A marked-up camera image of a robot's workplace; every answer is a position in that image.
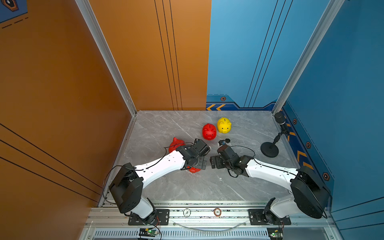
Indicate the aluminium corner post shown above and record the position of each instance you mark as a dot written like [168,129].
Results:
[318,34]
[99,38]

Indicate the aluminium corner post right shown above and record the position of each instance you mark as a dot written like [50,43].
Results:
[318,34]

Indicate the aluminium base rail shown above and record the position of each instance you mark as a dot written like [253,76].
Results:
[194,220]

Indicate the green circuit board left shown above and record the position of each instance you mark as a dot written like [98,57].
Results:
[148,233]

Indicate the red piggy bank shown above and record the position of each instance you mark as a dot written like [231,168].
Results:
[175,144]
[194,170]
[209,132]

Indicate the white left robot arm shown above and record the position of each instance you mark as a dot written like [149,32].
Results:
[127,186]

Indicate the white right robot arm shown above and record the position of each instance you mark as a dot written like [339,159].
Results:
[307,192]

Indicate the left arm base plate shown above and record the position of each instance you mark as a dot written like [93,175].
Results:
[160,217]

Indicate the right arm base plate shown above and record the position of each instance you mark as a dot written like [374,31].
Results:
[258,217]

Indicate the yellow piggy bank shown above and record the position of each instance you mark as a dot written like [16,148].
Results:
[224,125]

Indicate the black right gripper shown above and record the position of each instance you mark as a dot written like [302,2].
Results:
[212,160]

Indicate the green circuit board right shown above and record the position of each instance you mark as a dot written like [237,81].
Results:
[275,234]

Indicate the aluminium corner post left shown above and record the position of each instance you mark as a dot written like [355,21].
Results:
[99,38]

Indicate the green circuit board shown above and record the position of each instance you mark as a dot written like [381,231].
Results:
[275,234]
[148,233]

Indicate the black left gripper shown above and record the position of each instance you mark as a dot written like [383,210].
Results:
[203,164]

